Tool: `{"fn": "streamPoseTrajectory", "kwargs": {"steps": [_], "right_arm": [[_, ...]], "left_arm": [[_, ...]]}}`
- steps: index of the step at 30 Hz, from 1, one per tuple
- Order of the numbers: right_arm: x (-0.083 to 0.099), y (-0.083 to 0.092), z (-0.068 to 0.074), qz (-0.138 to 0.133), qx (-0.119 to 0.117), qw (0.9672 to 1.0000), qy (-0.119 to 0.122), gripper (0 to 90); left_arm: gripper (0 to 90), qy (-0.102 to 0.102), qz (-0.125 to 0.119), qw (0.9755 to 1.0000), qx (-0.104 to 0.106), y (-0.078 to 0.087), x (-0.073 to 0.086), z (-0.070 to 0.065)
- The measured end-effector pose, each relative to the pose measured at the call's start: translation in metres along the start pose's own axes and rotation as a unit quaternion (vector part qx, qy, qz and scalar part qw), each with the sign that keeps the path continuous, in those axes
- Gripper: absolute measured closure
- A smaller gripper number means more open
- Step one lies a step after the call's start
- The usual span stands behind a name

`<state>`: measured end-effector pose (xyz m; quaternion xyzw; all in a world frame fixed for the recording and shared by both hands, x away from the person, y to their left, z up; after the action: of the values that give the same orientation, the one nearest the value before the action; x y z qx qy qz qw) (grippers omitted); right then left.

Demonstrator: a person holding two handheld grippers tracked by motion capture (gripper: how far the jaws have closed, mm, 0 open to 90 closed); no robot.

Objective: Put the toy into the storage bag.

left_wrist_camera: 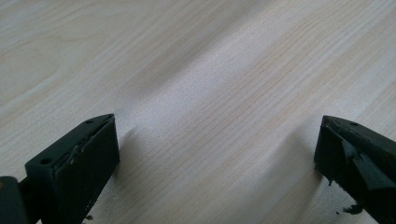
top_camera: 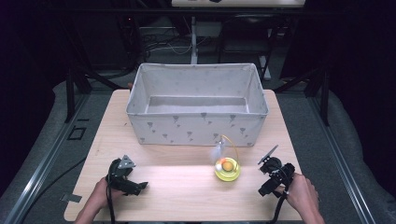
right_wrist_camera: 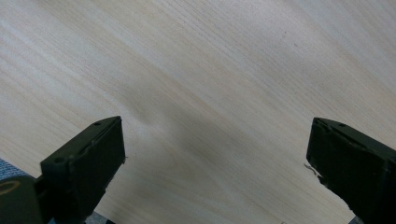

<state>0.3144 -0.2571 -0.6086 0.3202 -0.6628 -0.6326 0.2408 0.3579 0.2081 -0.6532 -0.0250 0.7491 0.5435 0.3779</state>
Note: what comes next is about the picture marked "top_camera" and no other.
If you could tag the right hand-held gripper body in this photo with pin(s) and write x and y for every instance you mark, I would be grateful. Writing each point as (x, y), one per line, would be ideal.
(277, 174)

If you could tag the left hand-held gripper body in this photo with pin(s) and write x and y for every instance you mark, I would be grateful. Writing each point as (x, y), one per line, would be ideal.
(120, 174)

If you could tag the yellow cat toy with feather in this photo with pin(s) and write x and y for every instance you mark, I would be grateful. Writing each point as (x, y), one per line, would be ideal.
(227, 171)

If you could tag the white fabric storage box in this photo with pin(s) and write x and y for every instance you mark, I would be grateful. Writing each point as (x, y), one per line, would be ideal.
(193, 129)

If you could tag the person's left hand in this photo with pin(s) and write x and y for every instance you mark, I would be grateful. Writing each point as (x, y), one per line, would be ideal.
(102, 194)

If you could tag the person's right hand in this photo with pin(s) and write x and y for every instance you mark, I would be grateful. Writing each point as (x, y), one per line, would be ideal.
(300, 194)

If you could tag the grey tape strip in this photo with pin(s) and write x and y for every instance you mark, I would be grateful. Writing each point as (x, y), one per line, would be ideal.
(71, 198)

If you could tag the black tape square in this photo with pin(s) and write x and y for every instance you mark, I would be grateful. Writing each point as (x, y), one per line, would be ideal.
(76, 133)

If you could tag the short black tape strip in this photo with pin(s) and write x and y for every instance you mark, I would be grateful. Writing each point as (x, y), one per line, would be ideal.
(83, 119)

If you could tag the black chair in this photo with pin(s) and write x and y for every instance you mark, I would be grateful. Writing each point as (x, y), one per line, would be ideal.
(246, 40)

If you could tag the white desk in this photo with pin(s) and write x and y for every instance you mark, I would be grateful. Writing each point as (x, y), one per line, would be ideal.
(238, 3)

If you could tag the aluminium floor rail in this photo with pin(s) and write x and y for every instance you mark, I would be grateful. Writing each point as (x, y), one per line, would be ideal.
(342, 161)
(37, 174)

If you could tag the black metal frame leg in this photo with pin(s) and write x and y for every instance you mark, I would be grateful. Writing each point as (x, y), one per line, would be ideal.
(69, 96)
(325, 99)

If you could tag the white stand post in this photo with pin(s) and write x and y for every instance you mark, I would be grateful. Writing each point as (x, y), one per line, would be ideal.
(194, 40)

